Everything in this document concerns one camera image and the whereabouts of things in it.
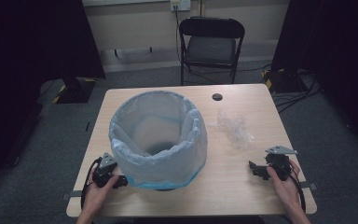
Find person's right hand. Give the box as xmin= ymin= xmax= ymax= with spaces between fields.
xmin=266 ymin=159 xmax=303 ymax=213

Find black wall outlet cable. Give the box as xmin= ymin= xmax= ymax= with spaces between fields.
xmin=172 ymin=5 xmax=187 ymax=73

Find blue trash bin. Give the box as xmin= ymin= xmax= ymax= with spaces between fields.
xmin=124 ymin=166 xmax=207 ymax=191

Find black folding chair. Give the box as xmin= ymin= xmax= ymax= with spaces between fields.
xmin=178 ymin=16 xmax=246 ymax=86

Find black stand base striped tape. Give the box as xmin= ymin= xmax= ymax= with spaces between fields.
xmin=260 ymin=67 xmax=311 ymax=95

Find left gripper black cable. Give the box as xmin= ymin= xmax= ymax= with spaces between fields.
xmin=80 ymin=156 xmax=103 ymax=210

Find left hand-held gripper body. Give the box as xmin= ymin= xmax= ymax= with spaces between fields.
xmin=91 ymin=152 xmax=119 ymax=189

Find person's left hand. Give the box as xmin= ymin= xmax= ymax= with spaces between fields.
xmin=80 ymin=175 xmax=119 ymax=217

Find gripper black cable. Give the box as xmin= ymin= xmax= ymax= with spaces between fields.
xmin=287 ymin=169 xmax=308 ymax=215
xmin=80 ymin=156 xmax=103 ymax=210

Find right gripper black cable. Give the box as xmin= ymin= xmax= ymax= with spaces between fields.
xmin=287 ymin=169 xmax=308 ymax=215

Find grey table edge bracket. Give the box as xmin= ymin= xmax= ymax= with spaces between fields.
xmin=299 ymin=181 xmax=319 ymax=191

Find clear plastic wrap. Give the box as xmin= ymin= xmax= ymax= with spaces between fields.
xmin=207 ymin=109 xmax=256 ymax=149

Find black floor cables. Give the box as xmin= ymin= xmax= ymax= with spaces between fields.
xmin=272 ymin=73 xmax=323 ymax=115

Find white wall outlet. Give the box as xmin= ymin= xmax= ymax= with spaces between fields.
xmin=170 ymin=0 xmax=192 ymax=13

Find bin with blue plastic liner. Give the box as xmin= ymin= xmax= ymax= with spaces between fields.
xmin=108 ymin=90 xmax=209 ymax=189

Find black curtain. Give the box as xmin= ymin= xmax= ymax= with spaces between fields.
xmin=270 ymin=0 xmax=358 ymax=150
xmin=0 ymin=0 xmax=107 ymax=195

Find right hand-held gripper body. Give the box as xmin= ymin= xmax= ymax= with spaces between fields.
xmin=264 ymin=145 xmax=298 ymax=182

